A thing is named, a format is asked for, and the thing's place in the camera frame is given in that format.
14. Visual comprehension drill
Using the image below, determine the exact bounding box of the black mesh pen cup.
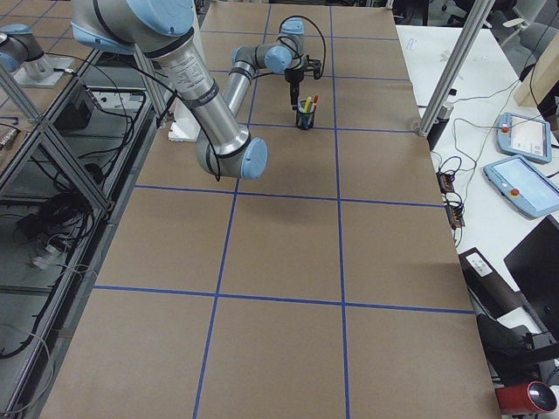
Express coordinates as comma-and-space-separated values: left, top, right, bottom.
295, 107, 314, 130

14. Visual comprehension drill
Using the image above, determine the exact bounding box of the far teach pendant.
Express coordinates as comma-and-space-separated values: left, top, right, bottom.
497, 113, 552, 164

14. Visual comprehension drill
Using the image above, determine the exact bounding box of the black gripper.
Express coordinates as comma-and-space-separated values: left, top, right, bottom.
284, 68, 304, 109

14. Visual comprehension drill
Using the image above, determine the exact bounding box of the orange usb hub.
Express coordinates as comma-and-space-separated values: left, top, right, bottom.
437, 173, 455, 194

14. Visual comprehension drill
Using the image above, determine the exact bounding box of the brown paper table mat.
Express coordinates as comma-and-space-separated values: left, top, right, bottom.
41, 3, 500, 418

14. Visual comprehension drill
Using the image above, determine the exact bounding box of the red cylinder speaker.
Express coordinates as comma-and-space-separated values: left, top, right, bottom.
495, 381, 558, 416

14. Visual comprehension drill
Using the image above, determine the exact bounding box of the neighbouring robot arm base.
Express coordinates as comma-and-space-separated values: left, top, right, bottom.
1, 24, 74, 87

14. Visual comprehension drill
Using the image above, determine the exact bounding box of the red capped white marker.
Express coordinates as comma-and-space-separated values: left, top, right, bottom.
310, 94, 320, 112

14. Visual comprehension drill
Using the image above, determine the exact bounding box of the aluminium frame post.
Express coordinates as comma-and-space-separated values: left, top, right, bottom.
417, 0, 495, 137

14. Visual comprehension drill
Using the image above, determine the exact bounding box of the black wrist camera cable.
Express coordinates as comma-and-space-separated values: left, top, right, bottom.
277, 16, 328, 80

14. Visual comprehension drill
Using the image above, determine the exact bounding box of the black monitor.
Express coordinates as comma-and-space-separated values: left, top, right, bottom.
504, 216, 558, 340

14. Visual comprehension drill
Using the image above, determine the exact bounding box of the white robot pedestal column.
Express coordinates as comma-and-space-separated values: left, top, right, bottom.
168, 0, 210, 144

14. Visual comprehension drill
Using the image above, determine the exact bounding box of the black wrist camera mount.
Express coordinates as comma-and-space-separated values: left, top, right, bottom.
304, 55, 323, 80

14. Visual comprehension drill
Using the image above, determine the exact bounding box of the teach pendant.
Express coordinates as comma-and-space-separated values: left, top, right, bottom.
483, 155, 558, 219
497, 113, 552, 164

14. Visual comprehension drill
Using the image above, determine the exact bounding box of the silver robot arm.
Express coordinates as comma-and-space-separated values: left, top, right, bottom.
72, 0, 307, 180

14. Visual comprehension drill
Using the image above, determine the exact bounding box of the near teach pendant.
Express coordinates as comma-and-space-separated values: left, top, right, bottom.
483, 155, 558, 219

